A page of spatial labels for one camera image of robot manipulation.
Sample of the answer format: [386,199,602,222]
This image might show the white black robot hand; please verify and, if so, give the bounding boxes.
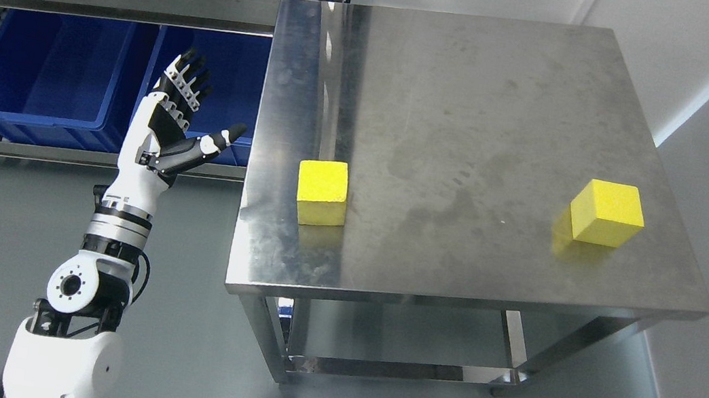
[116,48,248,189]

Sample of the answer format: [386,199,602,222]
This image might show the yellow foam block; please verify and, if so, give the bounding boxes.
[569,179,645,249]
[296,160,349,227]

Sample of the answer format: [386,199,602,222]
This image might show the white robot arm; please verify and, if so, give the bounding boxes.
[0,177,163,398]

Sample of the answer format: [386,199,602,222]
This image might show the blue bin middle centre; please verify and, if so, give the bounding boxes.
[135,25,272,167]

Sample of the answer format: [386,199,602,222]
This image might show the blue bin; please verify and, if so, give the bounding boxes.
[135,25,272,167]
[0,10,160,153]

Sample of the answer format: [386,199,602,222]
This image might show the blue bin middle left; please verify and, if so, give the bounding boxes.
[0,10,160,153]

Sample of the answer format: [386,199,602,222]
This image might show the stainless steel table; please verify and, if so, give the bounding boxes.
[225,0,709,393]

